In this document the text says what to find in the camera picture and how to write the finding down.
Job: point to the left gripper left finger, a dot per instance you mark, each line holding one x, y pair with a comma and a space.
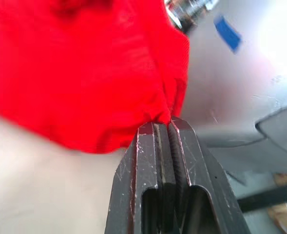
145, 170

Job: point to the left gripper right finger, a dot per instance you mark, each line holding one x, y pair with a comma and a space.
201, 175

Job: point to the red t-shirt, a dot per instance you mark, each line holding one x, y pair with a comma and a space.
84, 73

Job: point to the brown cardboard table cover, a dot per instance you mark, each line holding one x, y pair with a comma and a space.
36, 182

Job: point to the blue rectangular object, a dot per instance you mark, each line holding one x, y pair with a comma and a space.
227, 34

